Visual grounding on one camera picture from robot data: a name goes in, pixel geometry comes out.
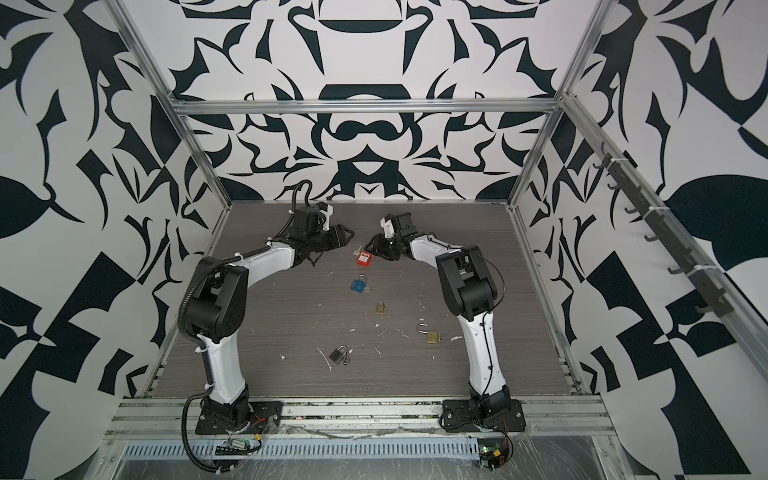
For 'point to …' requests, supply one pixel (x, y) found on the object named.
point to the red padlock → (364, 259)
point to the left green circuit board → (233, 446)
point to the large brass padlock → (432, 335)
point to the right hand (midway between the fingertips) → (369, 246)
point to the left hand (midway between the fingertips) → (351, 228)
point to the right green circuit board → (493, 452)
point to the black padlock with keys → (341, 354)
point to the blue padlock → (359, 284)
